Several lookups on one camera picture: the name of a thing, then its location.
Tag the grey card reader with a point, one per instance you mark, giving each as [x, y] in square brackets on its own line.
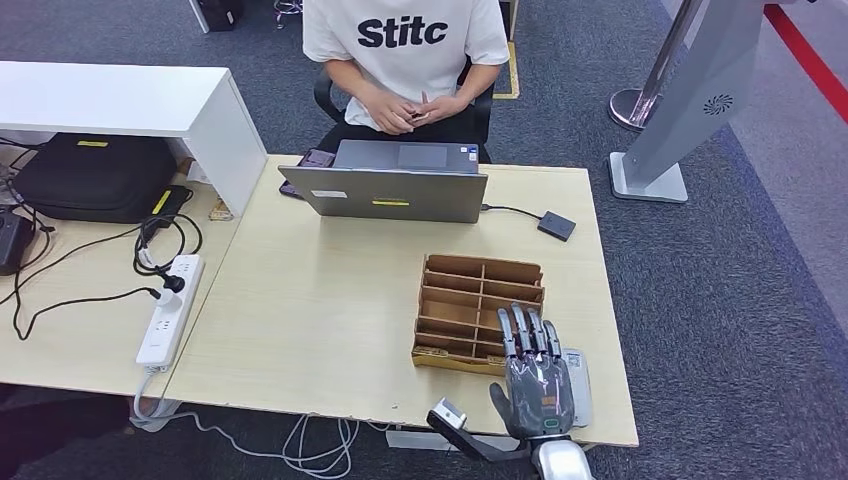
[582, 391]

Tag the black cabinet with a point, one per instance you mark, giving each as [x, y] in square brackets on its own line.
[222, 13]

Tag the person's left hand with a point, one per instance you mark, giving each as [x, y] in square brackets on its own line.
[444, 109]

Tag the white plug adapter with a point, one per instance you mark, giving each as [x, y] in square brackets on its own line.
[169, 303]

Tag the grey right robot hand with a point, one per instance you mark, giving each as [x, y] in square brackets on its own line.
[540, 397]

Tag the person's right forearm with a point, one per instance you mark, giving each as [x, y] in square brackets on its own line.
[348, 79]

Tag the black carrying case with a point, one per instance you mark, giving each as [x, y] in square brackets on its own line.
[93, 179]

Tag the black adapter with yellow label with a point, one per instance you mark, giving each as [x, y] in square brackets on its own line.
[169, 202]

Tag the cardboard divided organizer box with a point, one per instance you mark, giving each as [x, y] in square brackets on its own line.
[457, 308]

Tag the grey laptop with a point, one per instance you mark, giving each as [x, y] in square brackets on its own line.
[397, 192]

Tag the small clear packet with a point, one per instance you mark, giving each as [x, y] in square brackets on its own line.
[220, 212]

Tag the chrome stool base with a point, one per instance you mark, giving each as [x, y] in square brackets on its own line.
[288, 10]

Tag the black office chair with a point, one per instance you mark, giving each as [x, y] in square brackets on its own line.
[324, 99]

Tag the chrome stanchion post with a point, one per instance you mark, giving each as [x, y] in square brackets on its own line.
[632, 109]

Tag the white desk shelf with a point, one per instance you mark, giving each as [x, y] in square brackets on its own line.
[132, 99]

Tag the white power strip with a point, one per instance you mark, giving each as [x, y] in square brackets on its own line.
[169, 331]

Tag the person's right hand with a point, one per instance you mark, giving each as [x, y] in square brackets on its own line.
[387, 112]

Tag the person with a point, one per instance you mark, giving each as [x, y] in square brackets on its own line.
[404, 66]

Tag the grey kiosk stand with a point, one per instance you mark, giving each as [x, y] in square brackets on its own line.
[715, 66]

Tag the black desktop device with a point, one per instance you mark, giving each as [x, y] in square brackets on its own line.
[13, 242]

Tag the small black USB box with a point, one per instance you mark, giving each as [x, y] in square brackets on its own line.
[556, 226]

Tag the person's left forearm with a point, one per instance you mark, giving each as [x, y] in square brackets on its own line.
[480, 83]

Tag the dark phone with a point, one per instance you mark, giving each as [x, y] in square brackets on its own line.
[316, 159]

